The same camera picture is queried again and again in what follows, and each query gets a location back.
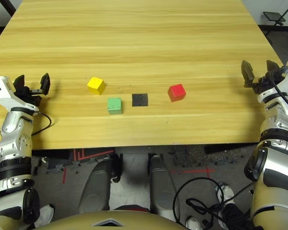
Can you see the speckled grey mat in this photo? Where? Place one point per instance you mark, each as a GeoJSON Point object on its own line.
{"type": "Point", "coordinates": [218, 154]}

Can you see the black square marker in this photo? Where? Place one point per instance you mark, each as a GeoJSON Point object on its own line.
{"type": "Point", "coordinates": [140, 100]}

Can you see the grey right robot leg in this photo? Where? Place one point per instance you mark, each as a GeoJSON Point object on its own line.
{"type": "Point", "coordinates": [162, 189]}

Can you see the white sneaker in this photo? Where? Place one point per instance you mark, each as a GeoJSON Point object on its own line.
{"type": "Point", "coordinates": [194, 223]}
{"type": "Point", "coordinates": [224, 192]}
{"type": "Point", "coordinates": [44, 215]}

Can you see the green wooden block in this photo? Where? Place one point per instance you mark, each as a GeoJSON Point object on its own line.
{"type": "Point", "coordinates": [114, 105]}

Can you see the black metal bar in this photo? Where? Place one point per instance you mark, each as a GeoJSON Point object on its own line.
{"type": "Point", "coordinates": [8, 7]}

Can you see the red wooden block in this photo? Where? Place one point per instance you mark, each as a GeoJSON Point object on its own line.
{"type": "Point", "coordinates": [176, 92]}

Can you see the red tape strip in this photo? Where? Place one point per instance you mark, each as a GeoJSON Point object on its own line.
{"type": "Point", "coordinates": [64, 175]}

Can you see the black stand with plate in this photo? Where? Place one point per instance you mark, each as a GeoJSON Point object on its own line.
{"type": "Point", "coordinates": [272, 16]}

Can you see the black mat with red lines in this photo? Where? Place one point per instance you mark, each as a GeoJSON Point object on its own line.
{"type": "Point", "coordinates": [91, 154]}

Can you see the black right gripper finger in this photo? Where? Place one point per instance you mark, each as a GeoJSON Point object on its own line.
{"type": "Point", "coordinates": [247, 73]}
{"type": "Point", "coordinates": [272, 65]}

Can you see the grey left robot leg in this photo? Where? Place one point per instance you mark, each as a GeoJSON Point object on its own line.
{"type": "Point", "coordinates": [96, 187]}

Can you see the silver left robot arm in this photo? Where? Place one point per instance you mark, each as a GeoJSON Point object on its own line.
{"type": "Point", "coordinates": [14, 134]}

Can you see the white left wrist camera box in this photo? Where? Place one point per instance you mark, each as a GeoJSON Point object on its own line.
{"type": "Point", "coordinates": [0, 92]}

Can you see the gold robot torso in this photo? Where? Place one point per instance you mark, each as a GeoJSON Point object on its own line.
{"type": "Point", "coordinates": [74, 222]}

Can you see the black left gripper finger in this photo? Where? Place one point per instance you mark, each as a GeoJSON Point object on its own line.
{"type": "Point", "coordinates": [19, 82]}
{"type": "Point", "coordinates": [45, 83]}

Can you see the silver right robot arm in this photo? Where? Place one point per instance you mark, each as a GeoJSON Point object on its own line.
{"type": "Point", "coordinates": [278, 124]}

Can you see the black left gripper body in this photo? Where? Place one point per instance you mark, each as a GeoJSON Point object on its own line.
{"type": "Point", "coordinates": [28, 94]}

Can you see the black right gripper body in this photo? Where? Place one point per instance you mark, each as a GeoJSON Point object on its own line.
{"type": "Point", "coordinates": [266, 82]}

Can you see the grey robot leg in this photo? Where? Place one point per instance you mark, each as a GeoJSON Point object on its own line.
{"type": "Point", "coordinates": [162, 189]}
{"type": "Point", "coordinates": [96, 187]}

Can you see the yellow wooden block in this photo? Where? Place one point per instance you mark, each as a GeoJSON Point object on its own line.
{"type": "Point", "coordinates": [96, 85]}

